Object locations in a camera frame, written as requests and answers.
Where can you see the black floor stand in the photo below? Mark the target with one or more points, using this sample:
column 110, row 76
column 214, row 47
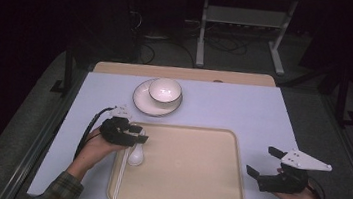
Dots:
column 68, row 70
column 342, row 101

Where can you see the white ceramic spoon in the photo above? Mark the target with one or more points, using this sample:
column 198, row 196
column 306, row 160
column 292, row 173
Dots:
column 135, row 157

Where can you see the white chopstick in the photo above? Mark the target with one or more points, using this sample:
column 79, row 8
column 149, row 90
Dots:
column 118, row 180
column 122, row 170

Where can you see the white ribbed bowl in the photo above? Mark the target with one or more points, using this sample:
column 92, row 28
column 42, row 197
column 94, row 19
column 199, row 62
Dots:
column 164, row 91

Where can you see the person's left hand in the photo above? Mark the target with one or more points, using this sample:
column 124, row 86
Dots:
column 94, row 150

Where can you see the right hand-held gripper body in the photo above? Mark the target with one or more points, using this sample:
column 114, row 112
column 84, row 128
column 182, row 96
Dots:
column 282, row 183

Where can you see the white plate with dark rim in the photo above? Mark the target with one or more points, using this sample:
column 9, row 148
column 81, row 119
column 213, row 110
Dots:
column 143, row 104

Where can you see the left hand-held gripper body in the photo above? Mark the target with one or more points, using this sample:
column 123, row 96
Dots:
column 115, row 133

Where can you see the grey metal stand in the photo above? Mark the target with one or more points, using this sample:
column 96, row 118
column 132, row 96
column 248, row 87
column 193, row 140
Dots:
column 241, row 16

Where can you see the beige plastic tray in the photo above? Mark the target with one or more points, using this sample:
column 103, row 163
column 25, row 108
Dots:
column 183, row 167

